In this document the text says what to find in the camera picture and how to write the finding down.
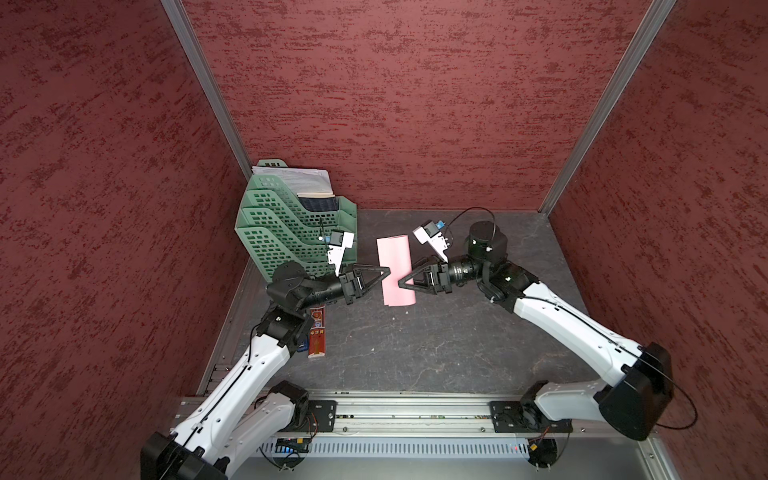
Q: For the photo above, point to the right corner aluminium post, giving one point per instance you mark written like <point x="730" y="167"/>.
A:
<point x="649" y="27"/>

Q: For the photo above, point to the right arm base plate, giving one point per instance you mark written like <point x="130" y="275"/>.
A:
<point x="524" y="418"/>

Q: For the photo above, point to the corner aluminium post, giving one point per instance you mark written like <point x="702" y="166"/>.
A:
<point x="649" y="27"/>
<point x="193" y="50"/>

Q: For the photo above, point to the aluminium front rail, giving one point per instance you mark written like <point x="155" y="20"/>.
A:
<point x="402" y="414"/>

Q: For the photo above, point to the left corner aluminium post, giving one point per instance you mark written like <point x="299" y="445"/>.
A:
<point x="193" y="50"/>

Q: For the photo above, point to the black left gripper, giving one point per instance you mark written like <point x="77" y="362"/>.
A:
<point x="348" y="281"/>

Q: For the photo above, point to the perforated metal vent strip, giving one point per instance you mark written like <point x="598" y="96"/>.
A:
<point x="404" y="448"/>

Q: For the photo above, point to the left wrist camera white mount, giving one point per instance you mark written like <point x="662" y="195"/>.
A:
<point x="337" y="243"/>

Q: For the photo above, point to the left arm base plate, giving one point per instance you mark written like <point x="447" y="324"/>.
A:
<point x="311" y="417"/>

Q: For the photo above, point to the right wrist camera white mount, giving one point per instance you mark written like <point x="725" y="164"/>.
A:
<point x="431" y="233"/>

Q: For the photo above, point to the dark blue book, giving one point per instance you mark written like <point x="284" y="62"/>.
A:
<point x="329" y="204"/>

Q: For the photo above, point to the green plastic file organizer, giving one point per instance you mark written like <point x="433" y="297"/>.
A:
<point x="275" y="228"/>

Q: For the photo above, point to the red pencil box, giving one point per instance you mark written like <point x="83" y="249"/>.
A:
<point x="317" y="334"/>

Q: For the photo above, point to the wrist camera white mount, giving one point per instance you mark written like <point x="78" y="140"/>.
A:
<point x="337" y="243"/>
<point x="431" y="233"/>

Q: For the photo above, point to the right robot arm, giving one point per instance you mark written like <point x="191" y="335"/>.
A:
<point x="634" y="384"/>

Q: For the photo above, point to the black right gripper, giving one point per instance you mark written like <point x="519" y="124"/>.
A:
<point x="443" y="278"/>

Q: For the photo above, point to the white papers in organizer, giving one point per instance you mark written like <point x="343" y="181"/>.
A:
<point x="305" y="183"/>

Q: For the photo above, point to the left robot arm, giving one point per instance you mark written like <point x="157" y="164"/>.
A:
<point x="233" y="422"/>

